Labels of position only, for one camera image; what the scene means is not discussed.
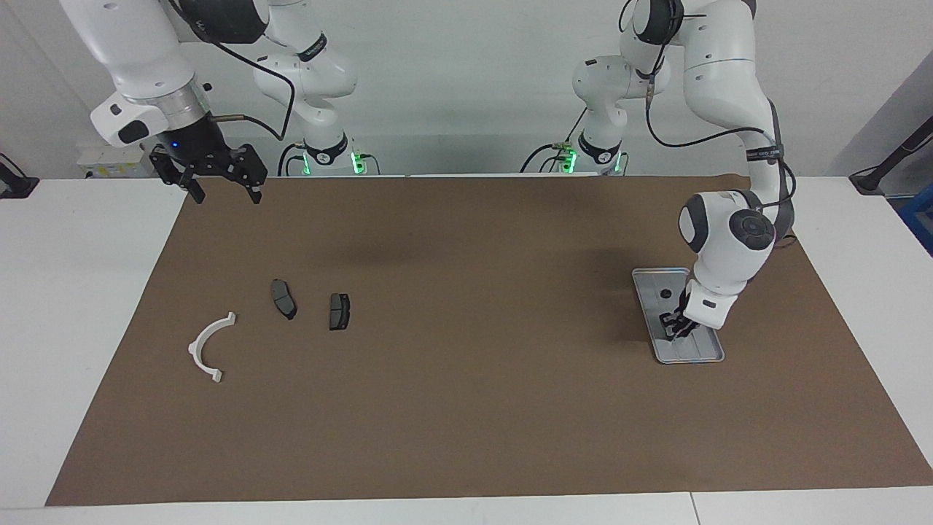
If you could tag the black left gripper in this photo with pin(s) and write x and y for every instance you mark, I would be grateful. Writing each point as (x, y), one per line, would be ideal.
(683, 310)

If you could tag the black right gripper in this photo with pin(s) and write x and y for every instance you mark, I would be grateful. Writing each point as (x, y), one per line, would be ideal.
(197, 146)

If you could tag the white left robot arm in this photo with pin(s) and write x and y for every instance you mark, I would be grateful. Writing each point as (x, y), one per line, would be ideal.
(718, 73)

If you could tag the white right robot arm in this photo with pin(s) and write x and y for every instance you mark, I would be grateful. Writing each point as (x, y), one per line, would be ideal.
(131, 44)

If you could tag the silver metal tray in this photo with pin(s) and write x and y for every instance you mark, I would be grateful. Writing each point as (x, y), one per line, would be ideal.
(649, 292)

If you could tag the white box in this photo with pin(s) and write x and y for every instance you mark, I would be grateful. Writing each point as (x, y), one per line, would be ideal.
(109, 160)

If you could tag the long grey brake pad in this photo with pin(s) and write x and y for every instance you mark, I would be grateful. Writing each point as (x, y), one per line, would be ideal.
(284, 299)

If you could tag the short dark brake pad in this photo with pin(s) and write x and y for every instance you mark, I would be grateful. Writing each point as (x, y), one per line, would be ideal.
(340, 311)

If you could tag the brown table mat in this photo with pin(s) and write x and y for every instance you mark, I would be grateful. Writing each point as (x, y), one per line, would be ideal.
(466, 408)

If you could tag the black angled stand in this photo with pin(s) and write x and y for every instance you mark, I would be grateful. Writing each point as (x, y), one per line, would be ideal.
(871, 180)

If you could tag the blue crate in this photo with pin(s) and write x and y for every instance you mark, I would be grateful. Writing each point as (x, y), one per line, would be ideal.
(920, 219)

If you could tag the white semicircular plastic bracket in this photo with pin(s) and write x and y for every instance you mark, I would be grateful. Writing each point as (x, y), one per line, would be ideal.
(194, 350)

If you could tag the black clamp mount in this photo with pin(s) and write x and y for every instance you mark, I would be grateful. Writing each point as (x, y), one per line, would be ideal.
(14, 186)

